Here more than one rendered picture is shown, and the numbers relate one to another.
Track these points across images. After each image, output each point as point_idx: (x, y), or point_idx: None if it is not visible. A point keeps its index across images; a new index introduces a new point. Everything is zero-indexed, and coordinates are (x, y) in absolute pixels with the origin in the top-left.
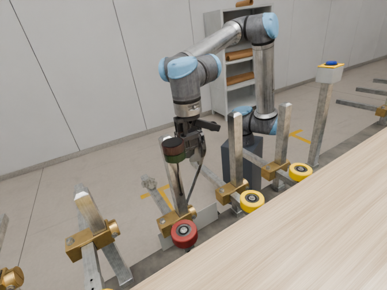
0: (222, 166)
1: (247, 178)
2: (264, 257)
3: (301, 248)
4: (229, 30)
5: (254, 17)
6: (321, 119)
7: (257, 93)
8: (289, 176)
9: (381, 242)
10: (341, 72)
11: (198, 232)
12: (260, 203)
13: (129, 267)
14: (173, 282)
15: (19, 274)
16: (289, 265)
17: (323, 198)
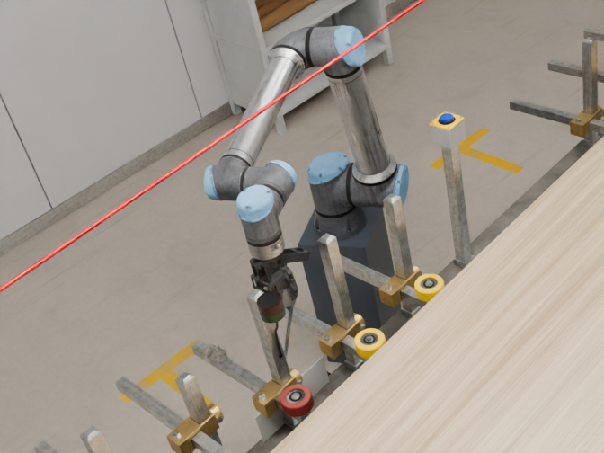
0: (309, 285)
1: (367, 298)
2: (389, 396)
3: (425, 378)
4: (285, 72)
5: (321, 38)
6: (455, 192)
7: (351, 142)
8: (416, 296)
9: (501, 352)
10: (464, 128)
11: None
12: (379, 343)
13: None
14: (303, 443)
15: None
16: (413, 396)
17: (453, 318)
